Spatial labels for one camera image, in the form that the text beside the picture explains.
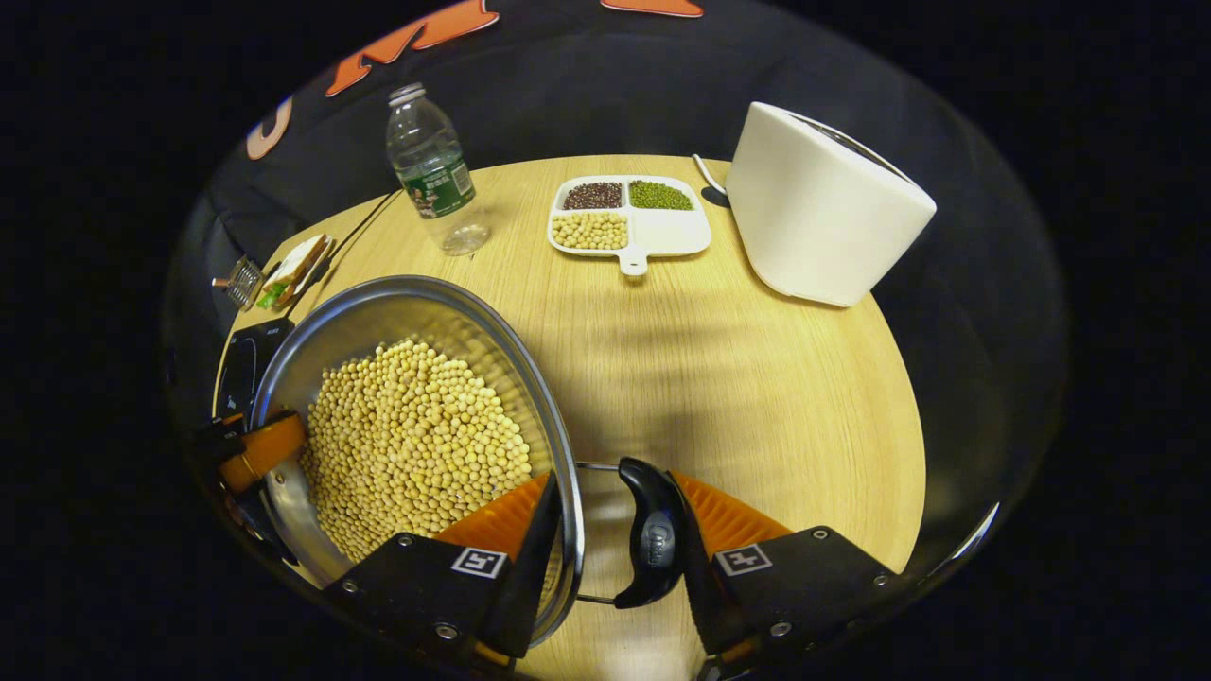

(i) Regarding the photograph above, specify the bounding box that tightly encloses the white power cable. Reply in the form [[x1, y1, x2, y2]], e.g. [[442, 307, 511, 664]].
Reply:
[[693, 153, 731, 200]]

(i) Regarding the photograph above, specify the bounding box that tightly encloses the small heap of soybeans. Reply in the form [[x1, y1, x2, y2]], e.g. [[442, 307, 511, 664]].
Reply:
[[552, 212, 629, 252]]

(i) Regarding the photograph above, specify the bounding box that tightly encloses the steel pot with black handles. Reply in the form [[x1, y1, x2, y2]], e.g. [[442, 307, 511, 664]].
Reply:
[[225, 274, 688, 654]]

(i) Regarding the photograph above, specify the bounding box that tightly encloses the white toaster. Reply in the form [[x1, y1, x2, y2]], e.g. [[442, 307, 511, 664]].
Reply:
[[725, 101, 938, 308]]

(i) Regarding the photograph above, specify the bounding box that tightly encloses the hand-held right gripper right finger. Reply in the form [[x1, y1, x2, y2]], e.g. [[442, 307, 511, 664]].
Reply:
[[667, 468, 900, 677]]

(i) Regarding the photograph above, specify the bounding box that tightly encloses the clear plastic water bottle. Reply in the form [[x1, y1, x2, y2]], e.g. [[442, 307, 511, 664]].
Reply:
[[385, 82, 491, 256]]

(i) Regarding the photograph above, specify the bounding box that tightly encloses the white divided plate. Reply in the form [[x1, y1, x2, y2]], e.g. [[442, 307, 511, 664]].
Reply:
[[547, 174, 713, 277]]

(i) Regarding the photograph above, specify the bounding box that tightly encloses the pile of green mung beans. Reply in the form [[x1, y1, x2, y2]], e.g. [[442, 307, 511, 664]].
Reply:
[[629, 181, 694, 211]]

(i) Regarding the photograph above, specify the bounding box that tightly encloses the pile of yellow soybeans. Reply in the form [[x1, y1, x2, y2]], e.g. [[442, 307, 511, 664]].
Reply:
[[301, 339, 535, 564]]

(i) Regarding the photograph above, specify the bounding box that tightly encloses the pile of red beans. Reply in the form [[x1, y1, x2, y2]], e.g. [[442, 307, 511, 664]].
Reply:
[[563, 182, 623, 211]]

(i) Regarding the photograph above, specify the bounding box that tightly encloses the sandwich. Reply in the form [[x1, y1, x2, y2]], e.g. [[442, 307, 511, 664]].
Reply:
[[257, 234, 334, 310]]

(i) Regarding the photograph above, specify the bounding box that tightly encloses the black induction cooktop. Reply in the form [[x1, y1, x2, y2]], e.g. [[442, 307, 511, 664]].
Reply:
[[216, 319, 296, 427]]

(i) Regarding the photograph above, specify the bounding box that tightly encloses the black power cable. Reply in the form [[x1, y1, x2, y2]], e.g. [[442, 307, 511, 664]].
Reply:
[[322, 189, 403, 275]]

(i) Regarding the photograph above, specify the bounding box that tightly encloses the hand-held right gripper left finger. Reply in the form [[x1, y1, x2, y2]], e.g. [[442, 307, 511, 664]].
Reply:
[[322, 471, 564, 668]]

